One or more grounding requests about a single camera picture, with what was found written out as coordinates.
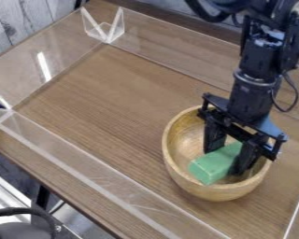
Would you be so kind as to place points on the black metal bracket with screw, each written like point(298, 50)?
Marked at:
point(63, 231)

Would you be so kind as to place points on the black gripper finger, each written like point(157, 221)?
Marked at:
point(248, 156)
point(214, 137)

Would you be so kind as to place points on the clear acrylic tray wall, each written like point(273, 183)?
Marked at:
point(87, 107)

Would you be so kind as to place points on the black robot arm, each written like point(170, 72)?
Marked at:
point(269, 55)

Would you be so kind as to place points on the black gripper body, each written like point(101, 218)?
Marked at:
point(244, 114)

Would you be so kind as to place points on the light wooden bowl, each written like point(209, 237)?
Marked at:
point(182, 146)

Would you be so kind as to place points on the black table leg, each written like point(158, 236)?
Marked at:
point(43, 197)

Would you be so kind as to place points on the clear acrylic corner bracket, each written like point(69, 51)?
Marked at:
point(107, 32)

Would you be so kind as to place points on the green rectangular block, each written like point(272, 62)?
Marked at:
point(212, 166)

